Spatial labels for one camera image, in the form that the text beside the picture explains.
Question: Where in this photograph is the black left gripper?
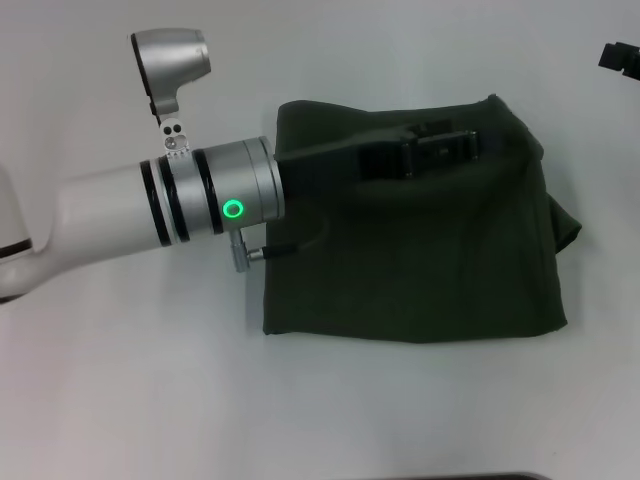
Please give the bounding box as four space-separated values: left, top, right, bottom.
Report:
276 118 482 202

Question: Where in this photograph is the dark green printed t-shirt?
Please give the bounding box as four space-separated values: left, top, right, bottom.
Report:
261 91 584 347

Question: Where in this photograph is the dark rounded robot base edge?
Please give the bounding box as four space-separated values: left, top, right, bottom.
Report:
413 472 552 480

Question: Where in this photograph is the left arm cable with plug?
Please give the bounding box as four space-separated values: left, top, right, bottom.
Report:
228 225 332 275

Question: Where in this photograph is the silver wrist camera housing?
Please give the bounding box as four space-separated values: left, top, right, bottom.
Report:
129 28 213 162

